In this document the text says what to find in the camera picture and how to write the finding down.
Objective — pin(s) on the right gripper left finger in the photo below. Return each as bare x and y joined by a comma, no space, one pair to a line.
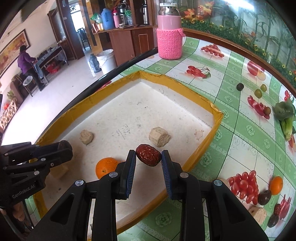
68,218

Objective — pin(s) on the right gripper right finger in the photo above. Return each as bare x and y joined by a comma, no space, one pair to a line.
208,207

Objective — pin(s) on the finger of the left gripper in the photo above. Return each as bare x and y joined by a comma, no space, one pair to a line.
44,157
20,151

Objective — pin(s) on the red date front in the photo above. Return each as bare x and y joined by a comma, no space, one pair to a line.
148,155

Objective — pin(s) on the red date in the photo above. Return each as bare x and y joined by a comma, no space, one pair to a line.
148,155
277,209

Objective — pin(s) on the beige cork piece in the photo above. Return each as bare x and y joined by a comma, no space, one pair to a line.
86,137

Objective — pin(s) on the large beige cork cylinder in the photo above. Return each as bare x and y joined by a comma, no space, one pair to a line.
259,214

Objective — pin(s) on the dark plum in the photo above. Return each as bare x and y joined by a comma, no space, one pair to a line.
240,86
273,220
264,197

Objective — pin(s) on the small beige cork chunk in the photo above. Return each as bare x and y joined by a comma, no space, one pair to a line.
159,136

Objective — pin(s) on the large orange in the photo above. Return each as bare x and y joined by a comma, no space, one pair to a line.
276,185

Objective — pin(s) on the big beige cork block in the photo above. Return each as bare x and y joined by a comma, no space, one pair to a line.
58,172

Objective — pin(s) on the small beige cork cylinder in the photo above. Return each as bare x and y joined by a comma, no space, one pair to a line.
225,182

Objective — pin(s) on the yellow-rimmed foam tray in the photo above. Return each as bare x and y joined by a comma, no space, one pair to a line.
121,116

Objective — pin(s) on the person in purple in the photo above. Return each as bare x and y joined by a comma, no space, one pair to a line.
26,65

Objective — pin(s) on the white bucket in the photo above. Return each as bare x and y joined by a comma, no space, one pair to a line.
106,60

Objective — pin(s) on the brownish grape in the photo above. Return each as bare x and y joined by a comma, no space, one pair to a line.
267,110

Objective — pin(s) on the green bok choy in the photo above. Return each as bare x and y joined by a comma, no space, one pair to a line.
284,112

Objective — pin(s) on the green grape left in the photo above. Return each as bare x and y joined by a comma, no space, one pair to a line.
258,93

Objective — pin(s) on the green grape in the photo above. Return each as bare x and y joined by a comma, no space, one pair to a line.
258,93
263,88

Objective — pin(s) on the green grape far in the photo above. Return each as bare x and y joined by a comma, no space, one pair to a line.
263,88

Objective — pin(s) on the wooden sideboard cabinet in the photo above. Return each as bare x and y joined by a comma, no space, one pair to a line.
128,42

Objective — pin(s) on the blue water jug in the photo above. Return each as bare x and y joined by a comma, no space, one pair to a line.
107,19

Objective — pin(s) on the pink bottle on cabinet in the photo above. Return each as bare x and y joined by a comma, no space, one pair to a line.
116,18

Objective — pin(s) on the pink knitted thermos jar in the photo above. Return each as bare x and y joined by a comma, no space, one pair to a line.
169,32

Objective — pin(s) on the framed wall painting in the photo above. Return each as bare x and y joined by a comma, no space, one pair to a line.
11,51

